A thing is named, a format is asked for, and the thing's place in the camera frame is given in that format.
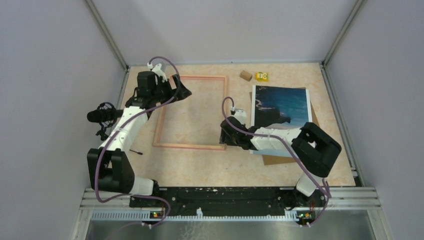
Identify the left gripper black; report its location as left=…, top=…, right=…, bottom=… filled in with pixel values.
left=151, top=74, right=191, bottom=105

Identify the wooden picture frame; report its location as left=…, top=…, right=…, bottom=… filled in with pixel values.
left=152, top=75, right=229, bottom=151

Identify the blue landscape photo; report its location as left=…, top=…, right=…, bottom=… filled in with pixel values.
left=251, top=85, right=313, bottom=157

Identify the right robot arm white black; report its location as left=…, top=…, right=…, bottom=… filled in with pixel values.
left=219, top=116, right=342, bottom=206

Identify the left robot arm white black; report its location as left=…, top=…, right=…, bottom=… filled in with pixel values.
left=87, top=70, right=192, bottom=207

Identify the small wooden block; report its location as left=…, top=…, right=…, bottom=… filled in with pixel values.
left=239, top=70, right=253, bottom=82

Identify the yellow toy block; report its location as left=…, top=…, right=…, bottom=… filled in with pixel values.
left=255, top=72, right=269, bottom=82

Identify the black microphone orange tip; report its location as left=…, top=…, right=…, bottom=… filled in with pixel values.
left=86, top=102, right=124, bottom=141

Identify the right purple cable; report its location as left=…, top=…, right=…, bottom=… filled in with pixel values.
left=221, top=96, right=333, bottom=228

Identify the purple cable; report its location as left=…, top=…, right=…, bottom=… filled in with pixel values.
left=94, top=56, right=182, bottom=229
left=221, top=96, right=333, bottom=228

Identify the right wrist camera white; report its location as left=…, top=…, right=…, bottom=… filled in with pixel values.
left=230, top=106, right=247, bottom=125

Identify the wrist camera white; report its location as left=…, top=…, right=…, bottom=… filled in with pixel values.
left=147, top=63, right=168, bottom=83
left=230, top=106, right=247, bottom=125

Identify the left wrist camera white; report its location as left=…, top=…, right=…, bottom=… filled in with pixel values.
left=147, top=63, right=168, bottom=83

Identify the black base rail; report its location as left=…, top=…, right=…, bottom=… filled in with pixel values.
left=129, top=186, right=325, bottom=217

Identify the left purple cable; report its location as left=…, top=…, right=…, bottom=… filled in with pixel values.
left=94, top=56, right=182, bottom=229

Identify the white cable duct strip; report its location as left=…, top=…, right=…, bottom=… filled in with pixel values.
left=91, top=209, right=299, bottom=222

